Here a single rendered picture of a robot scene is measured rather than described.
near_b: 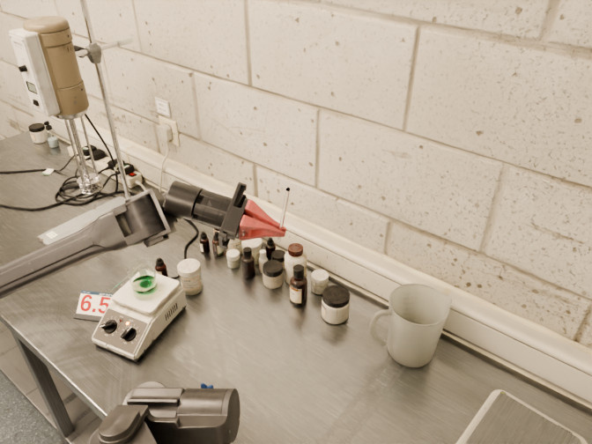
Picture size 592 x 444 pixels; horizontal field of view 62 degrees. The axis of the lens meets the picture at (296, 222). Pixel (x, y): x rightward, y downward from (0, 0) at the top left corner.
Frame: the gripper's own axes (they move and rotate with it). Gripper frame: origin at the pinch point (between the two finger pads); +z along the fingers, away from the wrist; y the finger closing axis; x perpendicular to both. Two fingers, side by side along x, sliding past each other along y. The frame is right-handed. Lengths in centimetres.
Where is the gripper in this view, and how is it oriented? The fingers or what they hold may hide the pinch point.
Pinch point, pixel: (280, 231)
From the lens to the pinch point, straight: 83.6
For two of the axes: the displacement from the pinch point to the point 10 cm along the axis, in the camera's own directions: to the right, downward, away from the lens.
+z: 9.5, 3.0, -0.2
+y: -2.8, 8.7, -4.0
